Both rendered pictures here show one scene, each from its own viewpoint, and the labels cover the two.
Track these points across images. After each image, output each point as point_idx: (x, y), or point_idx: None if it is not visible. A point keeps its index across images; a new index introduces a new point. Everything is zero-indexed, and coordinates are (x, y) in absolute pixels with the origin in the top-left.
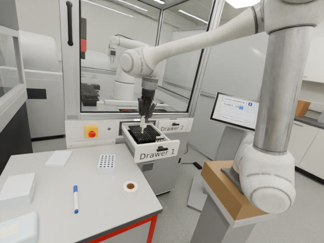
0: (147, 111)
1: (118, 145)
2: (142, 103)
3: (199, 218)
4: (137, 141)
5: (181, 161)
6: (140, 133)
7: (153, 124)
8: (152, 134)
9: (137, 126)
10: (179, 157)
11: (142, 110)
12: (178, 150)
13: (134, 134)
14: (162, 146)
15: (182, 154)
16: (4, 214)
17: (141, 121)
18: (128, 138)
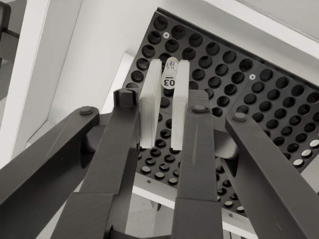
0: (95, 156)
1: (317, 16)
2: (193, 230)
3: (3, 60)
4: (190, 26)
5: (156, 204)
6: (224, 94)
7: (250, 238)
8: (164, 137)
9: (301, 150)
10: (161, 208)
11: (192, 149)
12: (163, 223)
13: (235, 50)
14: (10, 57)
15: (156, 222)
16: None
17: (183, 77)
18: (261, 11)
